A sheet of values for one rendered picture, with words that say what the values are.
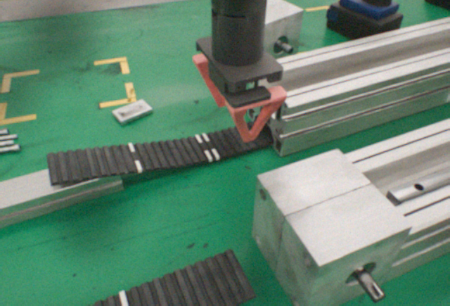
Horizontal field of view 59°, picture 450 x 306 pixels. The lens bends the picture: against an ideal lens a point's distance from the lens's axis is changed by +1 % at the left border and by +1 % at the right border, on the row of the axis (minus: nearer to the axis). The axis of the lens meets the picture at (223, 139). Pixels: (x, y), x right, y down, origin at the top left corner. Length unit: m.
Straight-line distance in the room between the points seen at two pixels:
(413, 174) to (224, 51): 0.24
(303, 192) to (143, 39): 0.52
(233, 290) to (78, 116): 0.36
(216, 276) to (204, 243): 0.07
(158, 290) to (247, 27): 0.26
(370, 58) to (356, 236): 0.34
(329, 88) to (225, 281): 0.26
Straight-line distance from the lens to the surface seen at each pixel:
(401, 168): 0.45
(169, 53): 0.74
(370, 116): 0.57
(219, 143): 0.52
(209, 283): 0.37
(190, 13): 0.89
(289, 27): 0.66
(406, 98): 0.62
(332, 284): 0.36
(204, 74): 0.50
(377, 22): 0.77
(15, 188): 0.49
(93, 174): 0.46
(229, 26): 0.41
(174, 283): 0.37
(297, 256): 0.34
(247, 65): 0.43
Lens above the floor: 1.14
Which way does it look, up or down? 42 degrees down
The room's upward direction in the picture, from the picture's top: straight up
